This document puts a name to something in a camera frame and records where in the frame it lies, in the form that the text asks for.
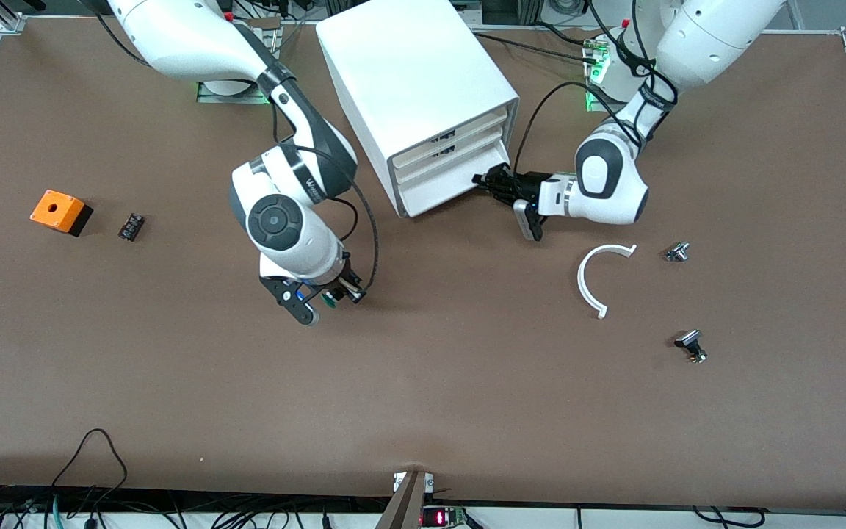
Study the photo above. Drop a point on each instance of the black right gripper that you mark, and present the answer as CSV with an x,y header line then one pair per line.
x,y
347,286

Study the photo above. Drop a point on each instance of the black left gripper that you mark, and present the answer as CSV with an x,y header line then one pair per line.
x,y
525,186

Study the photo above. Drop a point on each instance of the green push button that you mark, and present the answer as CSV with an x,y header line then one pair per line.
x,y
332,298

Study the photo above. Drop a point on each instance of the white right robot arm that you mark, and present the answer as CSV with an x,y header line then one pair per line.
x,y
188,37

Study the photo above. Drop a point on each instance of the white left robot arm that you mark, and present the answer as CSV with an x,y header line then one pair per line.
x,y
702,37

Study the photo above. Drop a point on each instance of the orange button box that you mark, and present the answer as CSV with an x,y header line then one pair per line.
x,y
56,211

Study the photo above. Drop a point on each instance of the white curved plastic piece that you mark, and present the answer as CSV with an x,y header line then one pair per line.
x,y
581,283

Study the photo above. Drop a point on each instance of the black cylindrical capacitor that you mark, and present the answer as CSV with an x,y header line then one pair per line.
x,y
131,226

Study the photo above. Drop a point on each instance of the red LED display device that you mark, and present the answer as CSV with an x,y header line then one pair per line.
x,y
439,518

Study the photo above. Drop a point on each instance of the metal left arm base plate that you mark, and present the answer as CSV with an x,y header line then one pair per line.
x,y
595,103

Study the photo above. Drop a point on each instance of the silver knob switch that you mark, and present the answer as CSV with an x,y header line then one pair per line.
x,y
677,252

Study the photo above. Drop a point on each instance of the brown camera mount post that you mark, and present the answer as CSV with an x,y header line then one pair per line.
x,y
402,507

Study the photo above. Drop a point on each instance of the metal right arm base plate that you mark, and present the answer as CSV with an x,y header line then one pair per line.
x,y
210,92

